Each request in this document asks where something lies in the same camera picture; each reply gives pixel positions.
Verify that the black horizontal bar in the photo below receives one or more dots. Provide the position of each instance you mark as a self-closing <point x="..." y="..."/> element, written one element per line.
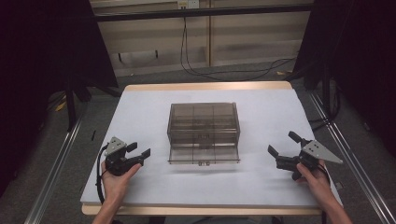
<point x="202" y="13"/>

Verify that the clear plastic drawer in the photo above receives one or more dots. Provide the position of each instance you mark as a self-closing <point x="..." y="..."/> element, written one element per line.
<point x="204" y="154"/>

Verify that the small black stick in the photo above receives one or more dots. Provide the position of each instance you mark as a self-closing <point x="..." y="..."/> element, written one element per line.
<point x="93" y="135"/>

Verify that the white table sheet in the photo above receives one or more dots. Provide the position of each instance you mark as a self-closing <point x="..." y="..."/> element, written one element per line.
<point x="255" y="180"/>

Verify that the white wall outlet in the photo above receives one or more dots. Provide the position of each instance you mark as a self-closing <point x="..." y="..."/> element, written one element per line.
<point x="188" y="3"/>

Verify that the yellow tape strip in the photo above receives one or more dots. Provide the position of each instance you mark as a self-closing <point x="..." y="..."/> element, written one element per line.
<point x="284" y="73"/>
<point x="61" y="106"/>

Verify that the black curtain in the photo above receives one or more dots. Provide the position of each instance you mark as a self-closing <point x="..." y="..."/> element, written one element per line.
<point x="37" y="62"/>
<point x="361" y="62"/>

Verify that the black stand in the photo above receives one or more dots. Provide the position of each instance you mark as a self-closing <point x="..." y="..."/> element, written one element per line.
<point x="71" y="105"/>
<point x="326" y="93"/>

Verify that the smoky clear plastic drawer box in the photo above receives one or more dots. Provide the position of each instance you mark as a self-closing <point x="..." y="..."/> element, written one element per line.
<point x="204" y="124"/>

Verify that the wooden table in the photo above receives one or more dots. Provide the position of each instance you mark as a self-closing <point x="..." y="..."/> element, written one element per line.
<point x="205" y="85"/>

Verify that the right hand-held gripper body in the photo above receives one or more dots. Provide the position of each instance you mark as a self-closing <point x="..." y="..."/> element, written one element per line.
<point x="311" y="152"/>

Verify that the metal floor rail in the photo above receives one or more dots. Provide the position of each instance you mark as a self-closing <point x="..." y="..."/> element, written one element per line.
<point x="358" y="168"/>
<point x="53" y="174"/>

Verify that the person's left hand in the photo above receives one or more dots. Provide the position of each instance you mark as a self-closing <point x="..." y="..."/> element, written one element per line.
<point x="115" y="186"/>

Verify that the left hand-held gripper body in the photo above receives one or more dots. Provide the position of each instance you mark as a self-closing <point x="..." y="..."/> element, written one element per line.
<point x="116" y="163"/>

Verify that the person's right hand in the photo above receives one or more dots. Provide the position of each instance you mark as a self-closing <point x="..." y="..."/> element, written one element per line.
<point x="317" y="182"/>

